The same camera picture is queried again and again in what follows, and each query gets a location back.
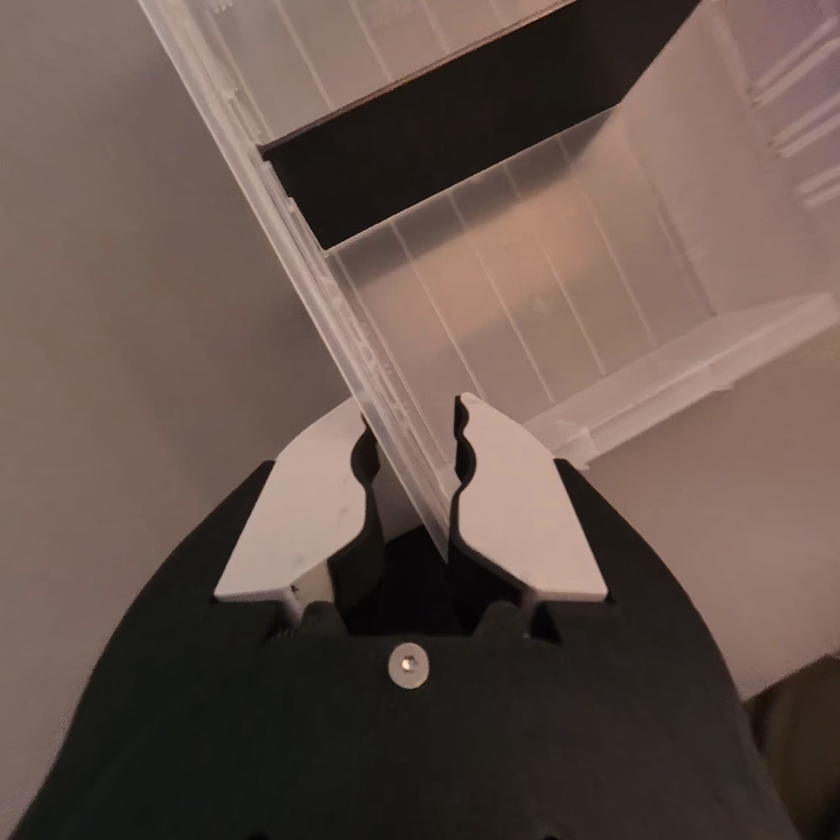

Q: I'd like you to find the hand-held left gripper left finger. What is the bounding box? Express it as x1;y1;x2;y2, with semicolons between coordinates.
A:
212;397;387;605

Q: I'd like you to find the black bin divider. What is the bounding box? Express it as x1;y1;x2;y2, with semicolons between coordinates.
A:
258;0;704;252

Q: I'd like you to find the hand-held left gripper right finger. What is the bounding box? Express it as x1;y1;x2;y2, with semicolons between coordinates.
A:
449;391;609;603

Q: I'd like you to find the clear plastic bin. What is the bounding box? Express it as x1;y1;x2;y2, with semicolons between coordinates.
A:
136;0;840;567

